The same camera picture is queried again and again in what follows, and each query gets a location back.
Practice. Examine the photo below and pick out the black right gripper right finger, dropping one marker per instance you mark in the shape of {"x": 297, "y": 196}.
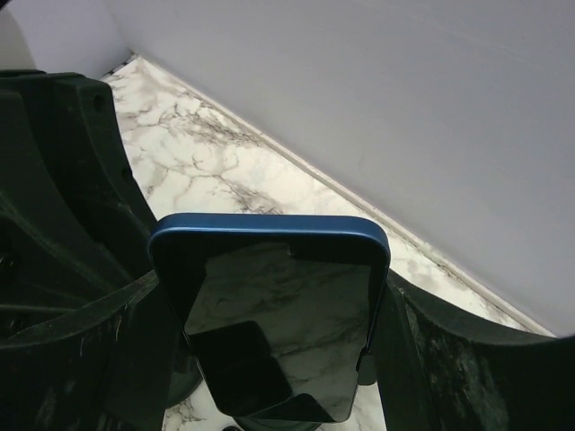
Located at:
{"x": 439, "y": 367}

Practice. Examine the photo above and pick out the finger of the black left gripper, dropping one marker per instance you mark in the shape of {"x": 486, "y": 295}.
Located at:
{"x": 74, "y": 222}

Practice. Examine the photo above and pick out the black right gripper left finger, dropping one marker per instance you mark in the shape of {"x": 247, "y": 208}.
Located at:
{"x": 105, "y": 366}

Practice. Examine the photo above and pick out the black phone stand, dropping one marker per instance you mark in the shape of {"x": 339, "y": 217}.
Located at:
{"x": 190, "y": 407}

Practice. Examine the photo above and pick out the black phone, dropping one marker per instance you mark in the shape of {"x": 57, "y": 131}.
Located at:
{"x": 278, "y": 311}

